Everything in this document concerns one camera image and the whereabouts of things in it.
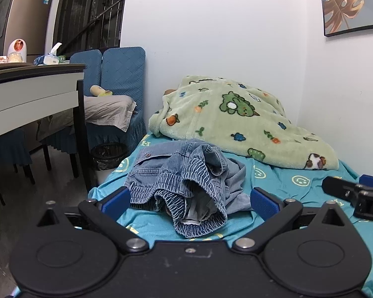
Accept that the white and black table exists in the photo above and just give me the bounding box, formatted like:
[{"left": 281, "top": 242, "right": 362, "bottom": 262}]
[{"left": 0, "top": 63, "right": 92, "bottom": 193}]

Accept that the trash bin with black bag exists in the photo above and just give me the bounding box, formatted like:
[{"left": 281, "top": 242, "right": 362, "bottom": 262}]
[{"left": 90, "top": 143, "right": 129, "bottom": 171}]

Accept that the champagne refrigerator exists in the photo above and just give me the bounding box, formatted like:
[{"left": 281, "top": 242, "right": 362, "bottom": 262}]
[{"left": 0, "top": 0, "right": 53, "bottom": 64}]

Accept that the dark window grille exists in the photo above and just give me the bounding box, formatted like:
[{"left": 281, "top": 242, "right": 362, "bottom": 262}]
[{"left": 52, "top": 0, "right": 130, "bottom": 60}]

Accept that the grey cloth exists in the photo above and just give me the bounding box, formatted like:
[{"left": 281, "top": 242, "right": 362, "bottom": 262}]
[{"left": 37, "top": 95, "right": 138, "bottom": 140}]

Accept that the striped denim garment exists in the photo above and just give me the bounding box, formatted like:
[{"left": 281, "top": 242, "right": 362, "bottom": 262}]
[{"left": 124, "top": 140, "right": 229, "bottom": 239}]

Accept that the white round-faced device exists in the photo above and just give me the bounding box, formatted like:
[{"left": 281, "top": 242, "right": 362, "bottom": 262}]
[{"left": 7, "top": 38, "right": 28, "bottom": 63}]

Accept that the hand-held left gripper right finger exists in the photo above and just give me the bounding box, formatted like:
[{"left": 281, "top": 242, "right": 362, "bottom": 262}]
[{"left": 232, "top": 187, "right": 350, "bottom": 253}]

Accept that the green cartoon printed blanket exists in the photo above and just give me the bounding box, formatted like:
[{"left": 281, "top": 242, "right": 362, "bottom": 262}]
[{"left": 148, "top": 75, "right": 341, "bottom": 171}]

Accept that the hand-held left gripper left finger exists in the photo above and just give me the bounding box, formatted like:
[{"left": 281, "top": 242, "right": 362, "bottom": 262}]
[{"left": 36, "top": 186, "right": 150, "bottom": 253}]

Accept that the teal printed bed sheet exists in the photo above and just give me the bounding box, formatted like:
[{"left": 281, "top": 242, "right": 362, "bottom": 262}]
[{"left": 88, "top": 133, "right": 373, "bottom": 298}]

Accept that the tissue pack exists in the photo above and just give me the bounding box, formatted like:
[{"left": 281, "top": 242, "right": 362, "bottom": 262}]
[{"left": 34, "top": 42, "right": 66, "bottom": 66}]

